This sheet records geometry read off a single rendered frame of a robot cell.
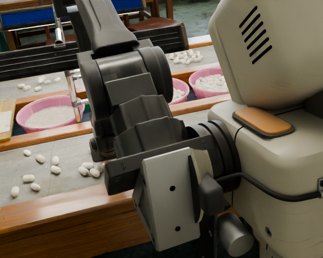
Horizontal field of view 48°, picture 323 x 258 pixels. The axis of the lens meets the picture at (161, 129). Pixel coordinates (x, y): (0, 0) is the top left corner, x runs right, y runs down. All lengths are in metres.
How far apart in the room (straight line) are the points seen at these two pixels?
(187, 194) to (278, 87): 0.14
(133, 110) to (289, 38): 0.17
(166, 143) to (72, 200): 0.68
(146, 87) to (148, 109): 0.03
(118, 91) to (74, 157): 0.83
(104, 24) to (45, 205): 0.63
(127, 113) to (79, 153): 0.86
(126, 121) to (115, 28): 0.17
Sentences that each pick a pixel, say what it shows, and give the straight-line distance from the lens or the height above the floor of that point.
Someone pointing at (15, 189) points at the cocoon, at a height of 0.76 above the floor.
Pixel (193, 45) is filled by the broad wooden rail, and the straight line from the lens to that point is 2.05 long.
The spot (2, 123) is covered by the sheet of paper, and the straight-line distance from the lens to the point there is 1.47.
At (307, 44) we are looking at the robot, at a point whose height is 1.31.
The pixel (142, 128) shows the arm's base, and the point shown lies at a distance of 0.38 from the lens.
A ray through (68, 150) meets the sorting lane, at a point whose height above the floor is 0.74.
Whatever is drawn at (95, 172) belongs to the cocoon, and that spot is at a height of 0.76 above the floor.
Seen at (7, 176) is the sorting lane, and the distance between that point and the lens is 1.24.
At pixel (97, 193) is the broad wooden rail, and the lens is 1.02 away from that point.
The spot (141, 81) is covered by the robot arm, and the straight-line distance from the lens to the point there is 0.42.
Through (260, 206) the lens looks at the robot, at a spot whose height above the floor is 1.16.
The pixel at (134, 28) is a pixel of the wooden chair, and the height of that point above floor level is 0.46.
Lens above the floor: 1.43
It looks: 32 degrees down
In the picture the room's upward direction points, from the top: 5 degrees counter-clockwise
